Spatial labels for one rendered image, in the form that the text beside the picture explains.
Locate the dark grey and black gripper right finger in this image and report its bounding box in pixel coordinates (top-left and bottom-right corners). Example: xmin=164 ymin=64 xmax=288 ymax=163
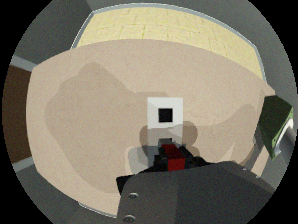
xmin=178 ymin=146 xmax=214 ymax=169

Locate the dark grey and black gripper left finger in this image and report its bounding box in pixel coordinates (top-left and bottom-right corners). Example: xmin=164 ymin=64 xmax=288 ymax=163
xmin=116 ymin=147 xmax=168 ymax=196

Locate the grey and red pin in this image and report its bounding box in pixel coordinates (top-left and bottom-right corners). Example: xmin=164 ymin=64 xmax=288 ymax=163
xmin=158 ymin=138 xmax=185 ymax=171

